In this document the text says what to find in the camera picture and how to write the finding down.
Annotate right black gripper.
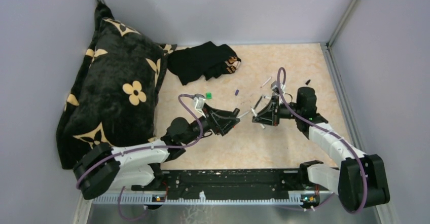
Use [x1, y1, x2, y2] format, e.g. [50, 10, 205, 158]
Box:
[253, 94, 303, 126]

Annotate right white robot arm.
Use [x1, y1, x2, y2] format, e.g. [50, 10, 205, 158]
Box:
[252, 87, 390, 212]

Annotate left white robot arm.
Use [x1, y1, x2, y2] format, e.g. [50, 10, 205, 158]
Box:
[73, 104, 240, 200]

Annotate black thin pen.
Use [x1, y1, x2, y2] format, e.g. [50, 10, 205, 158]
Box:
[251, 95, 264, 109]

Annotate black green highlighter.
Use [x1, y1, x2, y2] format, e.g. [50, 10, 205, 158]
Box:
[232, 108, 240, 115]

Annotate black folded cloth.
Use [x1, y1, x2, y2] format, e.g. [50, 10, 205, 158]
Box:
[167, 42, 242, 85]

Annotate black floral plush pillow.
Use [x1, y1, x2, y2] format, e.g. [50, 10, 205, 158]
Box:
[56, 3, 176, 170]

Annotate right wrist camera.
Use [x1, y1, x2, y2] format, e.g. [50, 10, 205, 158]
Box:
[270, 81, 285, 95]

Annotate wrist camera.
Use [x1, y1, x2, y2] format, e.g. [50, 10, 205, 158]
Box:
[270, 81, 285, 95]
[193, 94, 206, 111]

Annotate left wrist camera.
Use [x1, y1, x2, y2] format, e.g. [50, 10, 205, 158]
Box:
[193, 94, 206, 111]

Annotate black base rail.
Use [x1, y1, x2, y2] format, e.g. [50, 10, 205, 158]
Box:
[131, 169, 330, 205]

